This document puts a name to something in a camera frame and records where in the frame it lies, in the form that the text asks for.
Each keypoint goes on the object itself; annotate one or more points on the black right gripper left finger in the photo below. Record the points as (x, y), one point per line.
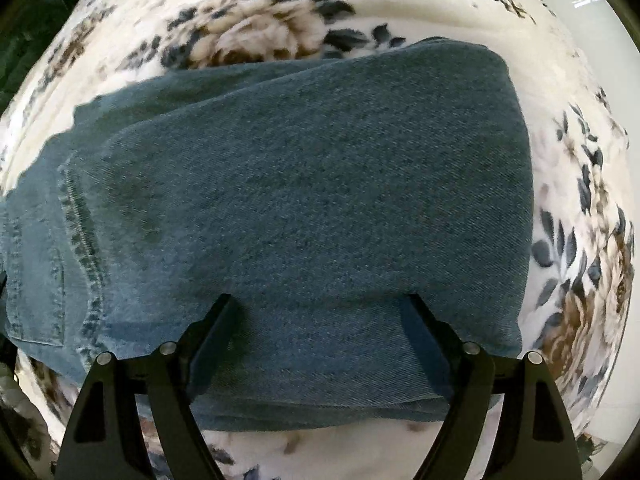
(104, 437)

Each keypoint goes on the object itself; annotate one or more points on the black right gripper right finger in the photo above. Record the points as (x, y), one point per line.
(534, 438)

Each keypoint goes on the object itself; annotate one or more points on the blue denim jeans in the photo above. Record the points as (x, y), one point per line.
(318, 194)

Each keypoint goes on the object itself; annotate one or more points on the floral cream bed blanket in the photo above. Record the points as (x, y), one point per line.
(581, 255)

